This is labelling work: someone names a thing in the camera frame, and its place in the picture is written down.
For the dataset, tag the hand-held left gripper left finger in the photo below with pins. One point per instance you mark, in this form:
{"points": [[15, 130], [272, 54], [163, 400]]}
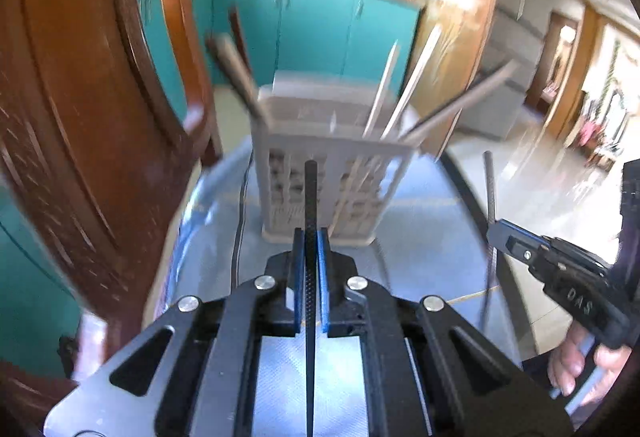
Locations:
{"points": [[298, 277]]}

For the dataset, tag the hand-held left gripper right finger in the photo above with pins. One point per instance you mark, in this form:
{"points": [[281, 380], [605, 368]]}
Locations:
{"points": [[323, 282]]}

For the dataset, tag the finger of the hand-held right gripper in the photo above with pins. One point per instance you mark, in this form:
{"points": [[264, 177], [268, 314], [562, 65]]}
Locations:
{"points": [[522, 249], [500, 231]]}

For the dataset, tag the dark grey chopstick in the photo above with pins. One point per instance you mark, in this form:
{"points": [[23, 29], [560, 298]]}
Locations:
{"points": [[490, 187]]}

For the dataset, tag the black chopstick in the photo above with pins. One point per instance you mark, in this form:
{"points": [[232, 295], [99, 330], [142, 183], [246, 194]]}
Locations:
{"points": [[311, 217]]}

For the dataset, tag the white plastic utensil holder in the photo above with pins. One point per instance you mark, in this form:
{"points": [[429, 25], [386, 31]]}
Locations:
{"points": [[300, 114]]}

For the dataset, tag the person's right hand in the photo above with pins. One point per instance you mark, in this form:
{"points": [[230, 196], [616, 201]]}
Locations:
{"points": [[565, 367]]}

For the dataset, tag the blue plaid tablecloth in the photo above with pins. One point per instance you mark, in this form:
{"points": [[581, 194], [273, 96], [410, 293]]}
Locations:
{"points": [[425, 227]]}

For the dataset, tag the grey brown chopstick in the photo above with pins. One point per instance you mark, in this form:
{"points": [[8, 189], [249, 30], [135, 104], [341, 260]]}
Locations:
{"points": [[465, 99]]}

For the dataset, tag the grey refrigerator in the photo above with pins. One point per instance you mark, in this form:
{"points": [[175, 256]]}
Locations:
{"points": [[520, 42]]}

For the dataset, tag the teal kitchen base cabinet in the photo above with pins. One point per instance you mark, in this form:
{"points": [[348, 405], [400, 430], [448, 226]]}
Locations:
{"points": [[320, 27]]}

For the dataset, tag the teal tall cabinet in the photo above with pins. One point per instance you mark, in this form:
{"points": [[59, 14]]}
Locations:
{"points": [[30, 287]]}

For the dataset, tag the carved brown wooden chair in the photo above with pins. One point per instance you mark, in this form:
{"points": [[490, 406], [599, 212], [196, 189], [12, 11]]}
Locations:
{"points": [[75, 92]]}

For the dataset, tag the wooden door frame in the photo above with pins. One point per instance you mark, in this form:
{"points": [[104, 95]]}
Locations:
{"points": [[582, 62]]}

